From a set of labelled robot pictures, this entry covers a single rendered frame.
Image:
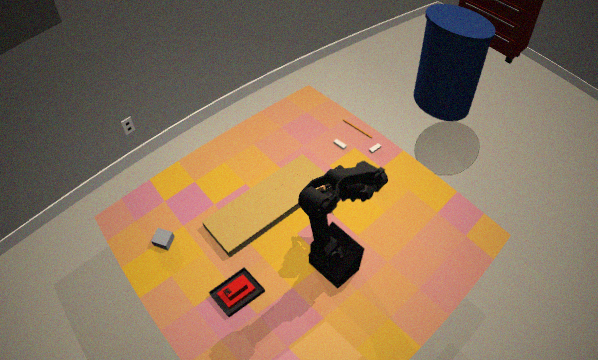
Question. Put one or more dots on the tan panel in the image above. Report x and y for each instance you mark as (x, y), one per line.
(266, 204)

